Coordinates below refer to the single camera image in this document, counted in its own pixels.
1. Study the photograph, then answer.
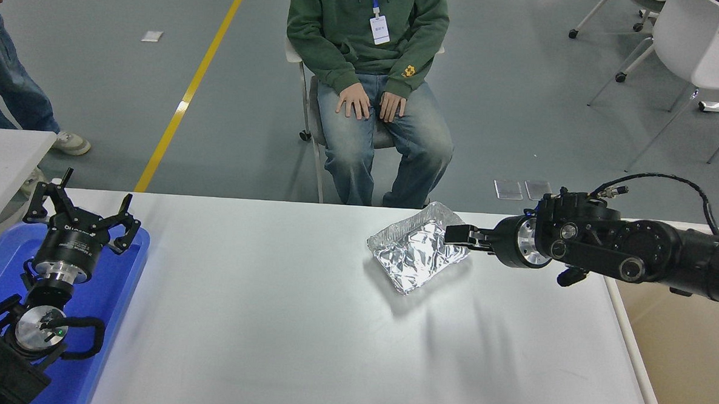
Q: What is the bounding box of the large pale plastic bin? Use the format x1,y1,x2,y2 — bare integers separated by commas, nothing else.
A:
598,218,719,404

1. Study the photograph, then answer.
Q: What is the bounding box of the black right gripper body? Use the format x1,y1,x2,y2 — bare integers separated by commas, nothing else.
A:
491,215,529,269

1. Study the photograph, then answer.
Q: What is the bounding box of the blue plastic tray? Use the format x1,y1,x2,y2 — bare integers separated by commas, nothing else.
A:
0,220,152,404

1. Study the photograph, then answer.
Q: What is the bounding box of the white name badge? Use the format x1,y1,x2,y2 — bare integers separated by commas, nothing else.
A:
368,14,392,46

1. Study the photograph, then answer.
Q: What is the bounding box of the white shell chair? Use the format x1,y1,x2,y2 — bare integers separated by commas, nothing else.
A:
584,0,719,178

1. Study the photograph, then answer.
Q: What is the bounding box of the grey chair with castors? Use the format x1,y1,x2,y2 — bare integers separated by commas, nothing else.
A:
278,36,446,209

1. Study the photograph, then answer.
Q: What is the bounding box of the silver foil tray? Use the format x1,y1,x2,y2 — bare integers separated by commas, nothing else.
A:
364,198,480,297

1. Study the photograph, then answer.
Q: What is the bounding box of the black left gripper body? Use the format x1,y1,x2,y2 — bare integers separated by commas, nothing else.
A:
33,217,112,275

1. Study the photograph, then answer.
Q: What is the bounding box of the person's right hand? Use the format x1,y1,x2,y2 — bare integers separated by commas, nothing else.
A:
335,82,373,121

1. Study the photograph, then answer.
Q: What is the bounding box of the person's left hand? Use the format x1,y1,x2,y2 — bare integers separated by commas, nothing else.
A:
378,90,408,124

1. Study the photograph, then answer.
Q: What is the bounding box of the clear floor plate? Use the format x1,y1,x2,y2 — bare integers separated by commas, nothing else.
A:
493,180,524,201
524,180,553,202

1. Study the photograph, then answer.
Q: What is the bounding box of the person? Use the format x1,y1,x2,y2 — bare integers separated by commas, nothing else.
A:
0,0,98,202
279,0,461,211

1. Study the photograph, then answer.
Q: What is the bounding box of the white side table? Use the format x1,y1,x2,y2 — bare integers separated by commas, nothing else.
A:
0,128,58,256

